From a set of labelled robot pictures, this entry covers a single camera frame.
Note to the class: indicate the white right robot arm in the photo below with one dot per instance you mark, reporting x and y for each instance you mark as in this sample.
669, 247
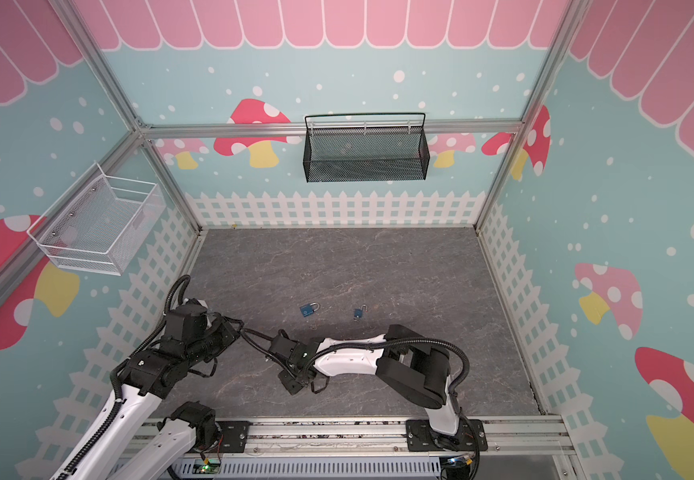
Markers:
424, 371

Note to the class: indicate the black wire mesh basket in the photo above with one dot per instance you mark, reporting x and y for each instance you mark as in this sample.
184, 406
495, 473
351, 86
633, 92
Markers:
366, 147

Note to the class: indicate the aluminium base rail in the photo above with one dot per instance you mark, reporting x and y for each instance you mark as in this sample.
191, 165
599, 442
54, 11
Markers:
516, 447

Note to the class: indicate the white wire mesh basket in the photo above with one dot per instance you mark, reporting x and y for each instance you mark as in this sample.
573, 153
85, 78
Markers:
100, 225

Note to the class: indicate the small blue padlock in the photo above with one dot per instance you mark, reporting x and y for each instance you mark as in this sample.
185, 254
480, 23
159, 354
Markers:
359, 313

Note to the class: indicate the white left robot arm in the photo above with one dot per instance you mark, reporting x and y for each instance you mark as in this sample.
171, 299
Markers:
139, 385

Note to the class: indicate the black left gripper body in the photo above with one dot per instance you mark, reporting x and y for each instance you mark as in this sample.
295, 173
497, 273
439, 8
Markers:
215, 340

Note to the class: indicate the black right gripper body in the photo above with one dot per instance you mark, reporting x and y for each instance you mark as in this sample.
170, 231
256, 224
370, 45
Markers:
280, 351

